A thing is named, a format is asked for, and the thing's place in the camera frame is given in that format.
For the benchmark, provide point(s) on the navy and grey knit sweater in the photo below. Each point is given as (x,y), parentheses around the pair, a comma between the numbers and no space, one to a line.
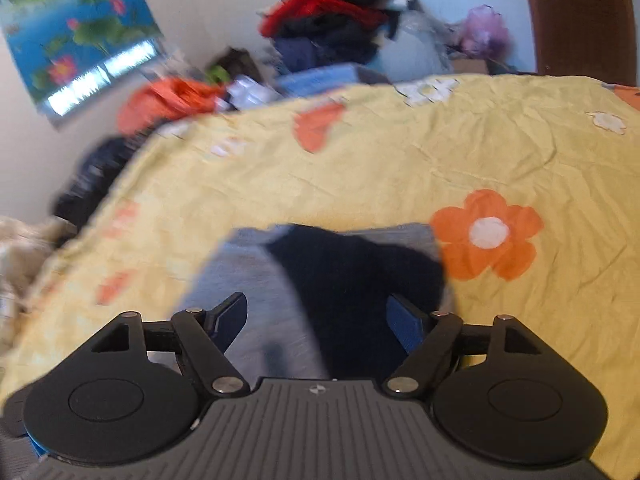
(350,285)

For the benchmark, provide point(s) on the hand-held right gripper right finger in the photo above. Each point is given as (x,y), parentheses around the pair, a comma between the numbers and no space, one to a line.
(407,322)

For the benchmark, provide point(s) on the lotus print window blind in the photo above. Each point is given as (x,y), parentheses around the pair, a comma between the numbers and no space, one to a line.
(75,20)

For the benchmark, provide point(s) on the brown wooden door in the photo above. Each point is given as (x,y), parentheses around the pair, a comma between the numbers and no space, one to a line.
(580,15)

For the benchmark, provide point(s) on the cardboard box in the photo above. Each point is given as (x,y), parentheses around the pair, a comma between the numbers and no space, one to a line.
(470,66)

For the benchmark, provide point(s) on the orange plastic bag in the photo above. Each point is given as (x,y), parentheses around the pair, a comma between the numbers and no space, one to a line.
(165,102)

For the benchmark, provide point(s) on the window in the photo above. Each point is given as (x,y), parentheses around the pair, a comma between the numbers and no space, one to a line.
(100,77)

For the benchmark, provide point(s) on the yellow floral bed sheet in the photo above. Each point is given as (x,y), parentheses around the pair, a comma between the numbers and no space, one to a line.
(350,160)

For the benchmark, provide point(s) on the beige cloth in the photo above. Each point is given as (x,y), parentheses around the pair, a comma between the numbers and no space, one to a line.
(22,260)

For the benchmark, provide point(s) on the light grey covered bundle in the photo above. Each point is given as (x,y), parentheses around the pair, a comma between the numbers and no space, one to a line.
(412,50)

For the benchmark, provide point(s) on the pink plastic bag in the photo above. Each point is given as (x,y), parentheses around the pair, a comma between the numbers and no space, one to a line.
(482,30)

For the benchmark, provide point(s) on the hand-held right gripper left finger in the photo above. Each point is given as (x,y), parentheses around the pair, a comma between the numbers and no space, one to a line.
(231,312)

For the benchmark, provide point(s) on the pile of clothes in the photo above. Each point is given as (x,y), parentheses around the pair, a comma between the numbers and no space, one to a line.
(330,15)

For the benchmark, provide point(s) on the crumpled white paper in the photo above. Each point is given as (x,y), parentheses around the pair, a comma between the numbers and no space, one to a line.
(252,91)

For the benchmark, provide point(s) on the blue knit blanket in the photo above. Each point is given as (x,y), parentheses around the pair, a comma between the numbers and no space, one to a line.
(325,77)

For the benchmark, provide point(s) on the dark patterned cloth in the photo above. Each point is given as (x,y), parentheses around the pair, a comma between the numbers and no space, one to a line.
(97,180)

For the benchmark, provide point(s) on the dark brown bag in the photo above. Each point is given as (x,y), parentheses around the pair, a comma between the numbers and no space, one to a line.
(232,65)

